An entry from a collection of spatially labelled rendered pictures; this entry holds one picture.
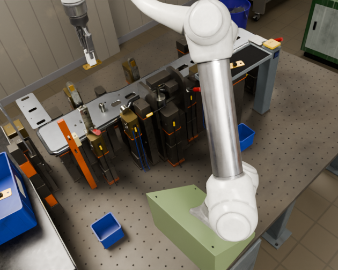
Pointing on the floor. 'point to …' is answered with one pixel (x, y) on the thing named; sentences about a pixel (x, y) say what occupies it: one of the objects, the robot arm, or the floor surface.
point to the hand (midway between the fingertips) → (90, 57)
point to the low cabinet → (328, 34)
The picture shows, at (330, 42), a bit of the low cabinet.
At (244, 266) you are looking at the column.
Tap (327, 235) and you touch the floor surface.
